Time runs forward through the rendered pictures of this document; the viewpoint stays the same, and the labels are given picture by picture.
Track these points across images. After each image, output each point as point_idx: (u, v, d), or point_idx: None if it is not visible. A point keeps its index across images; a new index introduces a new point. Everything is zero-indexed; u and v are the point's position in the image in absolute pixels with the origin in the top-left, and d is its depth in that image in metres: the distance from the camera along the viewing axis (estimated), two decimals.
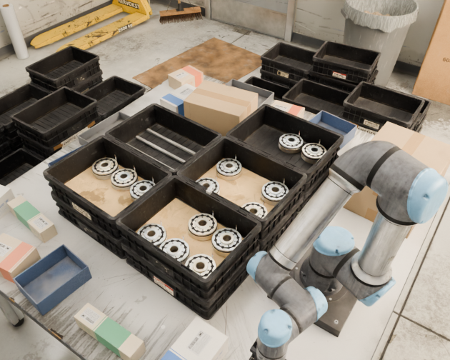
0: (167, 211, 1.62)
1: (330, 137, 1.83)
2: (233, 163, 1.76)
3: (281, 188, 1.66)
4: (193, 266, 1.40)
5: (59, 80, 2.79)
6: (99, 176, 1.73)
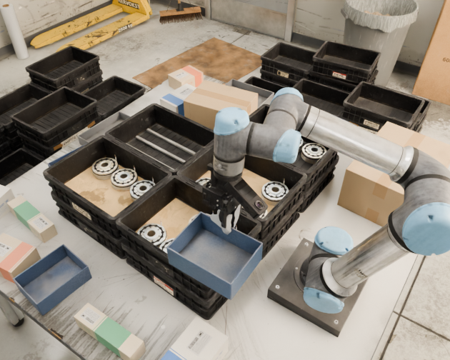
0: (167, 211, 1.62)
1: None
2: None
3: (281, 188, 1.66)
4: None
5: (59, 80, 2.79)
6: (99, 176, 1.73)
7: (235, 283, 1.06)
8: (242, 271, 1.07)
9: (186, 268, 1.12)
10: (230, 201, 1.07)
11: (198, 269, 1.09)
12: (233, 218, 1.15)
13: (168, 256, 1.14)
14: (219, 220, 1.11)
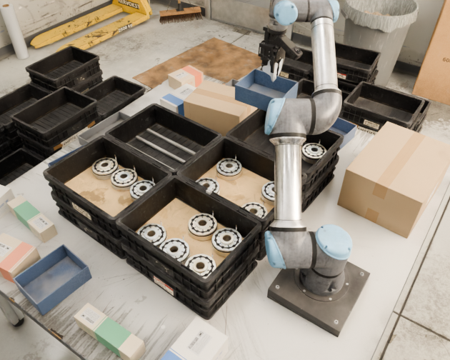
0: (167, 211, 1.62)
1: (330, 137, 1.83)
2: (233, 163, 1.76)
3: None
4: (193, 266, 1.40)
5: (59, 80, 2.79)
6: (99, 176, 1.73)
7: None
8: (286, 95, 1.65)
9: (248, 98, 1.70)
10: (278, 50, 1.65)
11: (256, 96, 1.67)
12: (278, 68, 1.74)
13: (236, 93, 1.72)
14: (270, 66, 1.69)
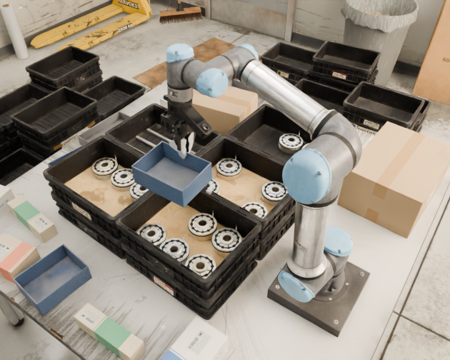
0: (167, 211, 1.62)
1: None
2: (233, 163, 1.76)
3: (281, 188, 1.66)
4: (193, 266, 1.40)
5: (59, 80, 2.79)
6: (99, 176, 1.73)
7: (186, 192, 1.29)
8: (192, 183, 1.30)
9: (148, 183, 1.35)
10: (182, 125, 1.30)
11: (156, 182, 1.32)
12: (188, 143, 1.38)
13: (133, 175, 1.37)
14: (174, 143, 1.34)
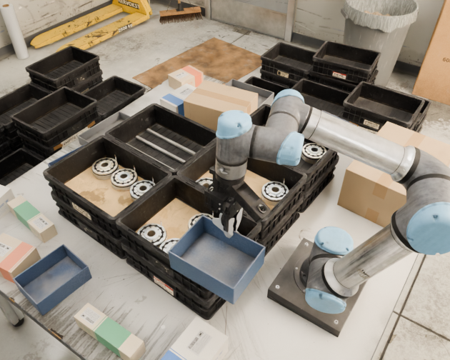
0: (167, 211, 1.62)
1: None
2: None
3: (281, 188, 1.66)
4: None
5: (59, 80, 2.79)
6: (99, 176, 1.73)
7: (238, 288, 1.05)
8: (244, 276, 1.06)
9: (188, 273, 1.11)
10: (232, 204, 1.06)
11: (199, 273, 1.08)
12: (236, 221, 1.14)
13: (170, 261, 1.13)
14: (221, 223, 1.10)
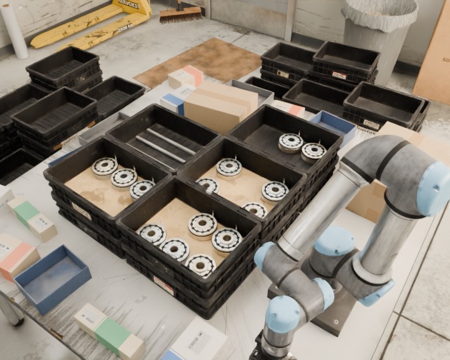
0: (167, 211, 1.62)
1: (330, 137, 1.83)
2: (233, 163, 1.76)
3: (281, 188, 1.66)
4: (193, 266, 1.40)
5: (59, 80, 2.79)
6: (99, 176, 1.73)
7: None
8: None
9: None
10: None
11: None
12: None
13: None
14: None
